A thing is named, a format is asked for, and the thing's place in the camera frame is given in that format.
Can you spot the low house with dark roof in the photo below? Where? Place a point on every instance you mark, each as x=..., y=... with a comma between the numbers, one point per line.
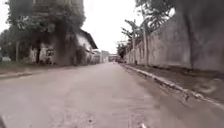
x=87, y=46

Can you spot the grey concrete road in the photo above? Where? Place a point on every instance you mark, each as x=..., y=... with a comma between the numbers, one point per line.
x=93, y=93

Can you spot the concrete kerb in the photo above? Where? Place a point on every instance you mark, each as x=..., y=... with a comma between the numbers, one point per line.
x=166, y=83

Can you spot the overgrown tall building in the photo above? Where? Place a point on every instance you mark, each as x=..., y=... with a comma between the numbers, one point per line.
x=53, y=30

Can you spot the robot's own part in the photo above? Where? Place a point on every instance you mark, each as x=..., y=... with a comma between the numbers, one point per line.
x=143, y=125

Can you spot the dirt verge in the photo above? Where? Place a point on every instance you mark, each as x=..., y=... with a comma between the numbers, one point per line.
x=196, y=81

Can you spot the grass verge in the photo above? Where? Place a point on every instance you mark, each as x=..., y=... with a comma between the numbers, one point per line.
x=20, y=68

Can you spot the trees over wall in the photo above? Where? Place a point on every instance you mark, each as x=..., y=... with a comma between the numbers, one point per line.
x=150, y=20

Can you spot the long grey concrete wall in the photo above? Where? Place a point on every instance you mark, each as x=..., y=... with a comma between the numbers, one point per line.
x=180, y=46

